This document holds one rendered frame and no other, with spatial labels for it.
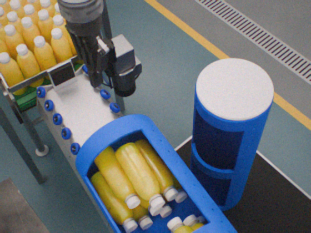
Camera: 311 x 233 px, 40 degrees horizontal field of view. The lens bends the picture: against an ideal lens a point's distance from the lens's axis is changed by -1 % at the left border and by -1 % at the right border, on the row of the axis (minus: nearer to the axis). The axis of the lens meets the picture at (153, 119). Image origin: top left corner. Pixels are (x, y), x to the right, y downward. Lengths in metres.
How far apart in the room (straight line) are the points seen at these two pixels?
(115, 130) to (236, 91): 0.52
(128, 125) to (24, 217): 0.45
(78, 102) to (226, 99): 0.57
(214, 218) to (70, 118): 0.75
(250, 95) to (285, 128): 1.22
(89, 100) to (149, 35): 1.55
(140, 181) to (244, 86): 0.58
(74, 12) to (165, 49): 2.25
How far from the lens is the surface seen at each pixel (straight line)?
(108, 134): 1.25
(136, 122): 1.28
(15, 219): 1.44
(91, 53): 0.97
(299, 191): 2.42
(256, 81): 1.61
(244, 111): 1.53
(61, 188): 2.58
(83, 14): 0.86
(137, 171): 1.23
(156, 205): 1.21
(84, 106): 1.69
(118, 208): 1.30
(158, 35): 3.17
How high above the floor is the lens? 2.29
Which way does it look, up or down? 57 degrees down
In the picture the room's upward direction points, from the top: 5 degrees counter-clockwise
